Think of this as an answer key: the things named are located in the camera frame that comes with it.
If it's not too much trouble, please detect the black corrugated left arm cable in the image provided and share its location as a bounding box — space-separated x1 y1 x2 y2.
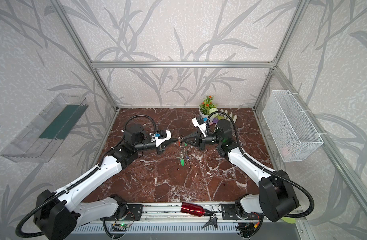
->
15 114 158 239

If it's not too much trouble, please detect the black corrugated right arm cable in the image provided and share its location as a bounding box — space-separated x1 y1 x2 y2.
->
206 111 315 219

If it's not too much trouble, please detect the white wire mesh basket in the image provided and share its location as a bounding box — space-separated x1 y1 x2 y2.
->
263 90 324 162

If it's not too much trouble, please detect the red spray bottle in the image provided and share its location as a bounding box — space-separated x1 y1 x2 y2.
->
180 202 214 217

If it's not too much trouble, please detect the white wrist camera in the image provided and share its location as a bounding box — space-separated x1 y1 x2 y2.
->
192 116 208 137
149 130 171 147

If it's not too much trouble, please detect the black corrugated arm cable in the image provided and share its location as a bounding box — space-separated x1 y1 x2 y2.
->
15 114 158 239
206 111 315 219

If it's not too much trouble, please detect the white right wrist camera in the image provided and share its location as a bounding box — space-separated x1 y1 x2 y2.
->
192 116 208 137

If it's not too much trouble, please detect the clear plastic wall shelf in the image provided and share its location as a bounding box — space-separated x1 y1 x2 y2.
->
0 94 88 163

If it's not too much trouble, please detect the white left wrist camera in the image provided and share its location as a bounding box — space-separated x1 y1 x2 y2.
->
149 130 171 147

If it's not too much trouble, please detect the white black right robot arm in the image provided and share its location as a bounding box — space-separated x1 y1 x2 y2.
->
183 117 299 222

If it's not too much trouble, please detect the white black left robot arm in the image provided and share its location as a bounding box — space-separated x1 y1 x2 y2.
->
33 124 177 240

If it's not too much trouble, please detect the beige grey garden glove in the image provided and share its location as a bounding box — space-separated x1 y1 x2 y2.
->
218 109 238 123

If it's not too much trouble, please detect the white flower pot with plant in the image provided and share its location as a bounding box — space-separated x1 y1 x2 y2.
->
199 96 218 118

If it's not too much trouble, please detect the green garden trowel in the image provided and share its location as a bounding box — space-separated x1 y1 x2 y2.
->
282 217 296 224

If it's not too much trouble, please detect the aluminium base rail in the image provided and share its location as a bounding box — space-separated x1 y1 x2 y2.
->
61 201 307 233

